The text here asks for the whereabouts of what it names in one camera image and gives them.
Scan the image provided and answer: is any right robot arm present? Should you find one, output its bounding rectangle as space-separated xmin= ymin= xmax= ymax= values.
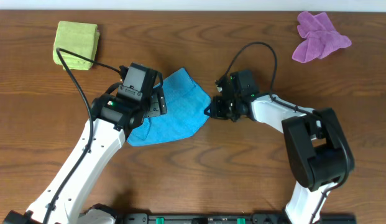
xmin=204 ymin=72 xmax=354 ymax=223

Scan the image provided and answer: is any blue microfiber cloth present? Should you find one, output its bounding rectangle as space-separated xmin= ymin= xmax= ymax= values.
xmin=127 ymin=68 xmax=211 ymax=147

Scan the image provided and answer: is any right black cable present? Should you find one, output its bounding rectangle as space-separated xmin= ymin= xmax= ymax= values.
xmin=216 ymin=41 xmax=351 ymax=224

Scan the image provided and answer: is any purple crumpled cloth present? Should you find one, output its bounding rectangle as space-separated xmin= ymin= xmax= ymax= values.
xmin=292 ymin=11 xmax=352 ymax=63

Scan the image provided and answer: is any folded green cloth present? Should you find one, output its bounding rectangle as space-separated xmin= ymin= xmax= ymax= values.
xmin=53 ymin=21 xmax=100 ymax=65

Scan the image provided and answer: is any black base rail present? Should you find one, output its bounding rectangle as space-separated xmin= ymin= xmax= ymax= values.
xmin=122 ymin=212 xmax=357 ymax=224

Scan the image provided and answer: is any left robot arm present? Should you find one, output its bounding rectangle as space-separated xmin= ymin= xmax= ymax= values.
xmin=3 ymin=86 xmax=167 ymax=224

